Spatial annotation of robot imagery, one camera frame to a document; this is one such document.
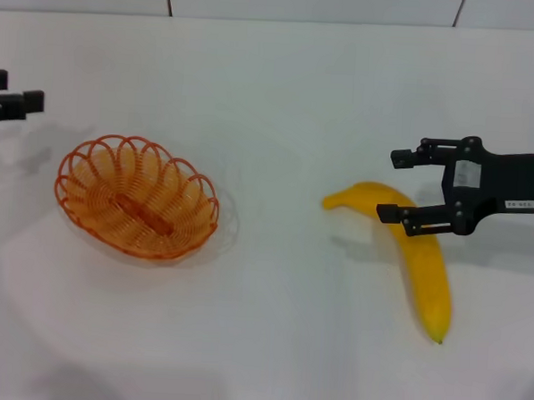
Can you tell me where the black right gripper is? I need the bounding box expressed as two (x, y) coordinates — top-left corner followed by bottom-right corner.
(375, 132), (534, 244)

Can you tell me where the yellow banana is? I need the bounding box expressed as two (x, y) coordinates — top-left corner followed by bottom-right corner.
(315, 179), (460, 345)

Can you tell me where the orange woven plastic basket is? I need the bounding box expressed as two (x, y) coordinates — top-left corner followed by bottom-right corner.
(51, 130), (225, 265)

